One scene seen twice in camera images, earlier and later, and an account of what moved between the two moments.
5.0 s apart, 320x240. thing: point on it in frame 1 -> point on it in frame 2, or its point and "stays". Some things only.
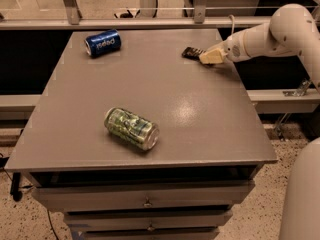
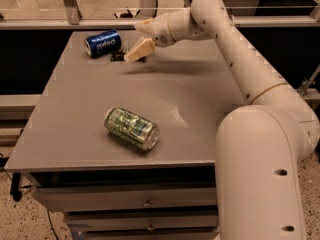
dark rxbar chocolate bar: (192, 53) -> (118, 56)
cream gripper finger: (217, 46) -> (144, 26)
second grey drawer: (145, 220) stays
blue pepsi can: (103, 43) stays
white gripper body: (232, 51) -> (161, 31)
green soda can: (143, 133) stays
